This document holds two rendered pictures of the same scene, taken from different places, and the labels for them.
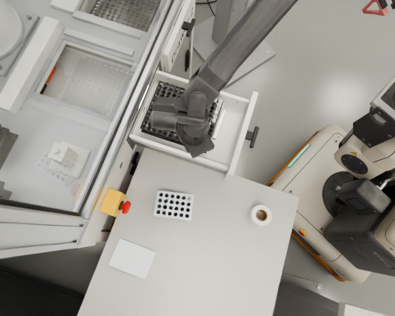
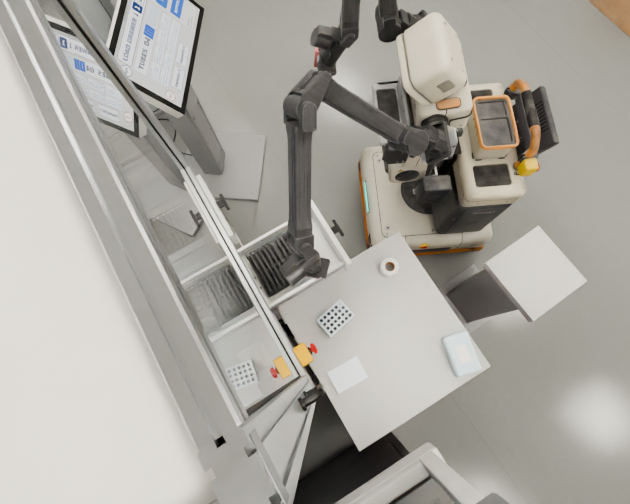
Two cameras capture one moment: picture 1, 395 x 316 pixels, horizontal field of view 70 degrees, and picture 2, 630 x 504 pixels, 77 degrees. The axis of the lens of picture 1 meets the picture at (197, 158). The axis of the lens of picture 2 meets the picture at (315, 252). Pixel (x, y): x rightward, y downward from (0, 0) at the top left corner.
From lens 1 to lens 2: 0.61 m
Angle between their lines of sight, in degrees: 8
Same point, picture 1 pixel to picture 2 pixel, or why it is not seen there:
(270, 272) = (429, 292)
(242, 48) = (305, 205)
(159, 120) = (294, 278)
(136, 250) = (344, 367)
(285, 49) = (269, 124)
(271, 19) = (307, 182)
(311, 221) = (421, 232)
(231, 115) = not seen: hidden behind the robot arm
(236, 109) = not seen: hidden behind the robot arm
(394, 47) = not seen: hidden behind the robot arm
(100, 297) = (354, 417)
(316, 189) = (402, 207)
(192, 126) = (314, 263)
